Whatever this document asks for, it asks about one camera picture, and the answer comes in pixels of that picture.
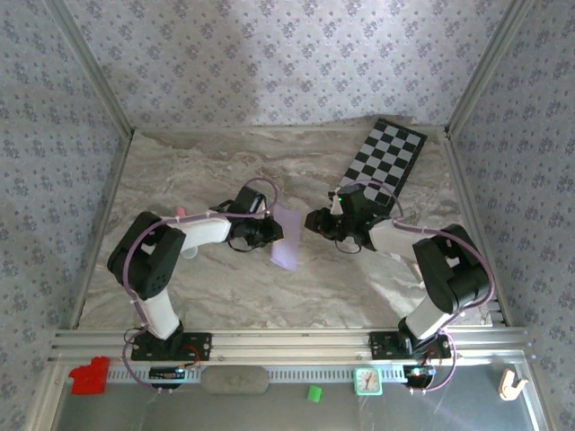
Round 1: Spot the lilac cloth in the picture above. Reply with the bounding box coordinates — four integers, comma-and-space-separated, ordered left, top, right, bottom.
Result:
270, 202, 303, 273

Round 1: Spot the teal square clock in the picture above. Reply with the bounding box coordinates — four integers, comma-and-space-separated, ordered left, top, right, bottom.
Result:
353, 366, 384, 396

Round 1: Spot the black and grey chessboard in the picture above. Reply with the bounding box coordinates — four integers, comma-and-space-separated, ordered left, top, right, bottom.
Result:
336, 117, 428, 208

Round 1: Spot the grey oval stone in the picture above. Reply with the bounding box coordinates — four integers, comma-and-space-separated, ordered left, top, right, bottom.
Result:
199, 365, 270, 396

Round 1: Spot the brushed metal shelf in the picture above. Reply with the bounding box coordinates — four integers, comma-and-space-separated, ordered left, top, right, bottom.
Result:
53, 354, 540, 431

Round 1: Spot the red toy block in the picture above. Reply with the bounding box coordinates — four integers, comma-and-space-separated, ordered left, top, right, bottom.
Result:
67, 356, 111, 396

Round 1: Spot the wooden hook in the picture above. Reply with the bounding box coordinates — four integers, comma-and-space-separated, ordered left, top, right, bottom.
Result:
500, 367, 529, 401

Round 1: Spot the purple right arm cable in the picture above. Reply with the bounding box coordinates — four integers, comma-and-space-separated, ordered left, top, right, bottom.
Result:
334, 179, 498, 396

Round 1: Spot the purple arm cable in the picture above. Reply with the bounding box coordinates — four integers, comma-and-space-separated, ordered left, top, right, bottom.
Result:
334, 179, 498, 396
121, 177, 280, 396

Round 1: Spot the aluminium mounting rail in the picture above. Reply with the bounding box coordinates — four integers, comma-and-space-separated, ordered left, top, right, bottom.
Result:
48, 327, 538, 363

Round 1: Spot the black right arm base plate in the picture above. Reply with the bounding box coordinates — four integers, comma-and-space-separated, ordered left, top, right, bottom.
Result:
367, 330, 453, 360

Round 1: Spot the aluminium side rail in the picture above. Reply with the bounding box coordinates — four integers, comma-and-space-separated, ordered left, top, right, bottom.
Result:
442, 128, 511, 329
69, 129, 136, 331

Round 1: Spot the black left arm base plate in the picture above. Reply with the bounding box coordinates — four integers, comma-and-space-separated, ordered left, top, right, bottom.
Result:
129, 330, 213, 363

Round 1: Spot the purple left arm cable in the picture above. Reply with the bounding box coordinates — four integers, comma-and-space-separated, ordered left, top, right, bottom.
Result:
121, 177, 280, 396

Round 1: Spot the grey slotted cable duct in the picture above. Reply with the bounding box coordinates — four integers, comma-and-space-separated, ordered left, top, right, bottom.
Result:
107, 365, 405, 383

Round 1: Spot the aluminium corner post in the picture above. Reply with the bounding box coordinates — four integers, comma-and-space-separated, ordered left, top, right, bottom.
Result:
444, 0, 538, 138
44, 0, 136, 138

